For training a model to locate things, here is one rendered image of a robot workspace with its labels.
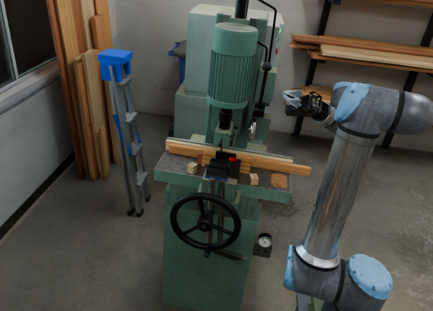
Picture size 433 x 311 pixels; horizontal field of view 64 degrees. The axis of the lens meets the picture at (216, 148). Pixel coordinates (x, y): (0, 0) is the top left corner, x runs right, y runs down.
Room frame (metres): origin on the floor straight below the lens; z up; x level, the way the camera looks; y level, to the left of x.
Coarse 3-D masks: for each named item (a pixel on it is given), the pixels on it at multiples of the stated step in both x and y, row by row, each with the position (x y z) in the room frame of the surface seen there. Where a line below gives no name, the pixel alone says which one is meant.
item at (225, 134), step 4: (232, 124) 1.43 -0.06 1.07; (216, 128) 1.37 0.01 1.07; (232, 128) 1.40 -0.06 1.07; (216, 132) 1.34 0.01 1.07; (220, 132) 1.34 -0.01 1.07; (224, 132) 1.35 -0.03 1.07; (228, 132) 1.35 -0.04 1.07; (232, 132) 1.43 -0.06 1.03; (216, 136) 1.34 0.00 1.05; (220, 136) 1.34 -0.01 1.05; (224, 136) 1.34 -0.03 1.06; (228, 136) 1.33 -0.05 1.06; (216, 140) 1.34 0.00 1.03; (224, 140) 1.33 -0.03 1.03; (228, 140) 1.33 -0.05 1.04; (216, 144) 1.34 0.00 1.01; (224, 144) 1.33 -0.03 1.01; (228, 144) 1.33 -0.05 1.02
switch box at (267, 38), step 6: (270, 24) 1.67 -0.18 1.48; (276, 24) 1.69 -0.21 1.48; (270, 30) 1.64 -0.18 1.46; (276, 30) 1.64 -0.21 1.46; (270, 36) 1.64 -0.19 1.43; (276, 36) 1.64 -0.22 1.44; (264, 42) 1.64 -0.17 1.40; (270, 42) 1.64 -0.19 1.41; (276, 42) 1.64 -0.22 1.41; (264, 48) 1.64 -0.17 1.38; (264, 54) 1.64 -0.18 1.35; (264, 60) 1.64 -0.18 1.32
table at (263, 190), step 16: (160, 160) 1.33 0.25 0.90; (176, 160) 1.34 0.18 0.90; (192, 160) 1.35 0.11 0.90; (160, 176) 1.25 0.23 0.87; (176, 176) 1.24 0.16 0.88; (192, 176) 1.23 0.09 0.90; (240, 176) 1.27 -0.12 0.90; (288, 176) 1.31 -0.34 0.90; (240, 192) 1.20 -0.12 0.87; (256, 192) 1.20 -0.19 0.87; (272, 192) 1.19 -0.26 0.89; (288, 192) 1.19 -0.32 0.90
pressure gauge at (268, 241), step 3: (261, 234) 1.15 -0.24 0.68; (264, 234) 1.15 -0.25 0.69; (267, 234) 1.15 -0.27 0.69; (258, 237) 1.15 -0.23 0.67; (261, 237) 1.13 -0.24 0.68; (264, 237) 1.13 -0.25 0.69; (267, 237) 1.13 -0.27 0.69; (270, 237) 1.14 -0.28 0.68; (258, 240) 1.13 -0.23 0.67; (261, 240) 1.13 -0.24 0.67; (264, 240) 1.13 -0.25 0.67; (267, 240) 1.13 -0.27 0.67; (270, 240) 1.13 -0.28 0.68; (258, 243) 1.13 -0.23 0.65; (261, 243) 1.13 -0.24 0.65; (264, 243) 1.13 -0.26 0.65; (267, 243) 1.13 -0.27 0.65; (270, 243) 1.13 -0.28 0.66; (261, 246) 1.13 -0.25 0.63; (264, 246) 1.13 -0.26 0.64; (267, 246) 1.13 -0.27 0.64
